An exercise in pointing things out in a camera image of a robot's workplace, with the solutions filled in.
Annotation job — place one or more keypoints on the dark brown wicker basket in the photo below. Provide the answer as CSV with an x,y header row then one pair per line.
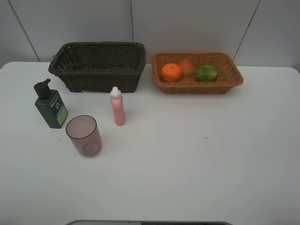
x,y
99,66

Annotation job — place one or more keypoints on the dark green pump bottle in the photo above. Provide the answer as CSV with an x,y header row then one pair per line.
x,y
50,105

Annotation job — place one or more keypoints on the translucent pink plastic cup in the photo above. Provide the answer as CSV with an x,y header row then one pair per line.
x,y
84,134

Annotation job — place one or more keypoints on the orange tangerine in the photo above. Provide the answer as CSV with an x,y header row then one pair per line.
x,y
171,73

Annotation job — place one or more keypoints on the pink spray bottle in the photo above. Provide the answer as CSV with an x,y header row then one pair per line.
x,y
117,106

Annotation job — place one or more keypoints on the light brown wicker basket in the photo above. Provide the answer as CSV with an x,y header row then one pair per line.
x,y
229,76

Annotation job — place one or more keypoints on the green lime fruit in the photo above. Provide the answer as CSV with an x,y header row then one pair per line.
x,y
207,74

